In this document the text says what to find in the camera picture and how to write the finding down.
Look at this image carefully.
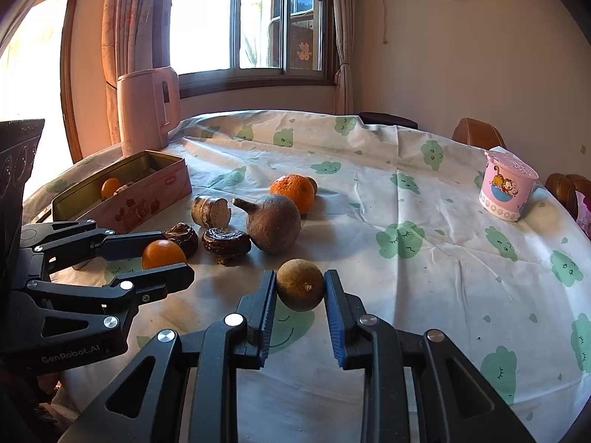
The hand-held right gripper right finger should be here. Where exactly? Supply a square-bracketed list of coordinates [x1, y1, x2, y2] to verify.
[323, 269, 539, 443]

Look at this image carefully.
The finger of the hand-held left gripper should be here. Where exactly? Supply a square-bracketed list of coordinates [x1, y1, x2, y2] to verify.
[11, 263, 195, 333]
[18, 220, 163, 282]

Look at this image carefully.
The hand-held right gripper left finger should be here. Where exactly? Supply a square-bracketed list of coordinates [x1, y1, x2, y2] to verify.
[60, 270, 278, 443]

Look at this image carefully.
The pink tin box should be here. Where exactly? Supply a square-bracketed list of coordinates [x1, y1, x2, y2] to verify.
[51, 150, 192, 236]

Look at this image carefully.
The round brown kiwi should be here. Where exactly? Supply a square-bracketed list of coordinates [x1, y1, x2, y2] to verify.
[276, 259, 325, 312]

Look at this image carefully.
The large orange mandarin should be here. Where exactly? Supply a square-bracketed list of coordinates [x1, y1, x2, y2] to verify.
[270, 174, 315, 215]

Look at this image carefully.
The pink electric kettle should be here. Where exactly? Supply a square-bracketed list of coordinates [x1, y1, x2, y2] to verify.
[116, 66, 182, 158]

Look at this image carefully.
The black chair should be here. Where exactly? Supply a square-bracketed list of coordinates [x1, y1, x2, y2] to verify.
[358, 112, 419, 130]

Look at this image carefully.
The wooden framed glass door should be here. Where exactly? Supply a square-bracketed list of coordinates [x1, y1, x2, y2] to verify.
[0, 0, 86, 162]

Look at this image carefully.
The pink cartoon cup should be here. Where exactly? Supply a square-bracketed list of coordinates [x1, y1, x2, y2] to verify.
[478, 146, 539, 223]

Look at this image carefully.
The beige patterned curtain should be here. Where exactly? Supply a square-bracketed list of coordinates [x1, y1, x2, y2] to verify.
[100, 0, 178, 146]
[329, 0, 358, 116]

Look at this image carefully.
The sliding glass window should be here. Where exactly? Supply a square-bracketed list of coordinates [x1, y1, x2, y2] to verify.
[152, 0, 335, 100]

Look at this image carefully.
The pink cloth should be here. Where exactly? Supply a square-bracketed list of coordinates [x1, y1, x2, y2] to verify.
[577, 194, 591, 241]

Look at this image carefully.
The air conditioner cord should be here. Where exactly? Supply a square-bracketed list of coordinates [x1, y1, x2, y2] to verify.
[358, 0, 389, 47]

